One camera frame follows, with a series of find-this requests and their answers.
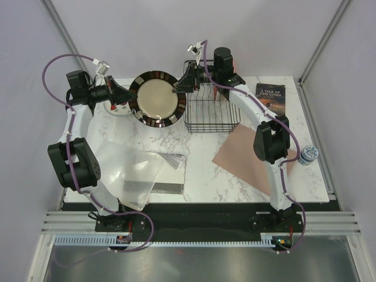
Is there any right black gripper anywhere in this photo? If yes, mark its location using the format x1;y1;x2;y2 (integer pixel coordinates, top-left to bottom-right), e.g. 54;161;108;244
172;62;220;94

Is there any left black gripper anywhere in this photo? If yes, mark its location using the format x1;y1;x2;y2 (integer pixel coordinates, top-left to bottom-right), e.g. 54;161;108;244
87;76;137;106

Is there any black wire dish rack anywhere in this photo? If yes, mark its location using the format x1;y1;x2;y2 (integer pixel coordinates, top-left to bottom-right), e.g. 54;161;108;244
183;78;241;133

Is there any brown rimmed beige plate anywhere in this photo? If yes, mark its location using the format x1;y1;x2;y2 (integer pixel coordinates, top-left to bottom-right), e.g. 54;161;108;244
128;70;186;128

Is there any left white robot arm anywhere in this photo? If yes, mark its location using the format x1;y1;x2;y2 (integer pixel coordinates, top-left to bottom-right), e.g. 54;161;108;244
48;70;136;232

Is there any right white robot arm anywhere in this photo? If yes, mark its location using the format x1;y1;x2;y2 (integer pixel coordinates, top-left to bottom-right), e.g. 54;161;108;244
173;42;293;231

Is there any white watermelon pattern plate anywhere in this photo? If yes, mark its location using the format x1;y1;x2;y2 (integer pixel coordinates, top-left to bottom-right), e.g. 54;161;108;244
103;100;132;116

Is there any tale of two cities book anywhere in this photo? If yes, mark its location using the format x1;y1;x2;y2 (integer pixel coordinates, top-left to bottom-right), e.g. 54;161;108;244
256;83;286;116

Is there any clear plastic bag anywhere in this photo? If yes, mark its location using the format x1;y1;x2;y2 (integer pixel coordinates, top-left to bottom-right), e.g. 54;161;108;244
90;139;189;211

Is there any pink placemat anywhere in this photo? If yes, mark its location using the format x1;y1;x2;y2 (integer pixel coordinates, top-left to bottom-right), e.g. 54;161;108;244
211;123;299;198

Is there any blue white small jar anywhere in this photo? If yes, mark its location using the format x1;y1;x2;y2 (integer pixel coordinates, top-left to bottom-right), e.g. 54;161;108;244
298;145;319;166

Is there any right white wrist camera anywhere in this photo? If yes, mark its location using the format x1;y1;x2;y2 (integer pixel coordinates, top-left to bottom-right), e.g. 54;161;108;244
187;41;204;56

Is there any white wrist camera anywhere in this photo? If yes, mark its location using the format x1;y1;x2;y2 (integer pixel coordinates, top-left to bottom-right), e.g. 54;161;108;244
187;41;204;56
92;59;110;76

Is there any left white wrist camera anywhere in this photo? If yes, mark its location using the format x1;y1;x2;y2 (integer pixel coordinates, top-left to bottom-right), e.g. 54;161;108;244
92;59;110;76

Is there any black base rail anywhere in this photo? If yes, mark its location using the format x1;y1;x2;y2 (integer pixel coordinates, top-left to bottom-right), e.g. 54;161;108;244
95;203;303;242

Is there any white cable duct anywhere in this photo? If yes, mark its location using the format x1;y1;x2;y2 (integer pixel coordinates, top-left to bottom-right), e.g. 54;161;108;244
53;234;292;250

